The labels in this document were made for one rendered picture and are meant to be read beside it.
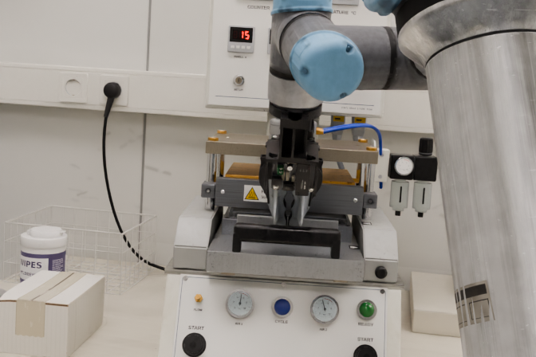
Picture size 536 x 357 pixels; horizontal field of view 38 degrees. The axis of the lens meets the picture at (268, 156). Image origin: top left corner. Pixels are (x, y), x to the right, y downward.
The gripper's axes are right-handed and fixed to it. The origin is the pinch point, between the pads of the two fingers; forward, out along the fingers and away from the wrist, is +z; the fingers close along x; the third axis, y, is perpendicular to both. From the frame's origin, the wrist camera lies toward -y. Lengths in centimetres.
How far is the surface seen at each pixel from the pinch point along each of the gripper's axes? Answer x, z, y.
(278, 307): -0.5, 8.5, 9.3
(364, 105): 12.9, -5.9, -33.4
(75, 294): -34.0, 19.2, -4.8
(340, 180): 8.0, -1.9, -10.8
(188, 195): -23, 32, -63
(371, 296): 12.6, 7.3, 6.6
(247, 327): -4.7, 11.3, 10.6
